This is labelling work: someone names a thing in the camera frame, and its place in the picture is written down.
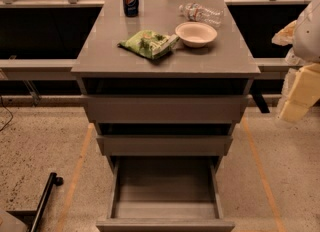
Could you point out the grey top drawer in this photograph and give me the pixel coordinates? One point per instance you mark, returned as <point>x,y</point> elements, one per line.
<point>163,109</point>

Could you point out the clear plastic water bottle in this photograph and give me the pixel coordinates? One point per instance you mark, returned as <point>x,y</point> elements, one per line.
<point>198,13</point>

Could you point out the white paper bowl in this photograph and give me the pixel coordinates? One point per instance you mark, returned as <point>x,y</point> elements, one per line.
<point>195,34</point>

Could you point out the grey drawer cabinet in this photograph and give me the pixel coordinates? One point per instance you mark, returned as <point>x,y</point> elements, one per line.
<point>223,67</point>

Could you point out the black chair leg with caster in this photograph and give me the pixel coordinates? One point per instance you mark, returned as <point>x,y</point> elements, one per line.
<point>32,218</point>

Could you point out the grey open bottom drawer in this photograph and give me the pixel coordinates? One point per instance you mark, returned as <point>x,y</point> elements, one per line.
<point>165,194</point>

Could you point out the grey middle drawer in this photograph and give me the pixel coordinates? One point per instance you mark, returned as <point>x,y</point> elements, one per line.
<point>130,145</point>

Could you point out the grey metal rail frame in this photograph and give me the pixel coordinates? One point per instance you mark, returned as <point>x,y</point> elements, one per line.
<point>257,20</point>

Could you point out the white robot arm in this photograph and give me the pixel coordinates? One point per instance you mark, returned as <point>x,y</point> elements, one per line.
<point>306,39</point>

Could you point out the green jalapeno chip bag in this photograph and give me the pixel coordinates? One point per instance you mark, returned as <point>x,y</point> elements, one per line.
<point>150,44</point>

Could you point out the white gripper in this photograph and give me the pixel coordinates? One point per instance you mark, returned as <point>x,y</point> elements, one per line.
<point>308,37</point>

